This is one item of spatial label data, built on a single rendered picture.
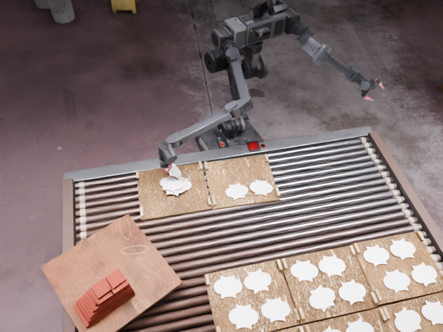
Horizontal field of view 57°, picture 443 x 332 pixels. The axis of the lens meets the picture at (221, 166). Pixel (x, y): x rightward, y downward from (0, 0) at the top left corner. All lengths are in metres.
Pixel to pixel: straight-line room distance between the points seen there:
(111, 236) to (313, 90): 3.07
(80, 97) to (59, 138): 0.59
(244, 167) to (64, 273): 1.20
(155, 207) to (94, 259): 0.47
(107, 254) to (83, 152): 1.97
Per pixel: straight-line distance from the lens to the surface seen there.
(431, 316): 2.42
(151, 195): 2.49
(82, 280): 2.18
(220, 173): 2.57
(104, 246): 2.24
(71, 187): 2.60
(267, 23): 2.77
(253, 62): 2.91
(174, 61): 4.89
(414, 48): 5.76
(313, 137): 2.89
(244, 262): 2.28
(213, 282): 2.21
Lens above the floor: 2.98
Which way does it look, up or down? 52 degrees down
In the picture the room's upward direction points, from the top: 4 degrees clockwise
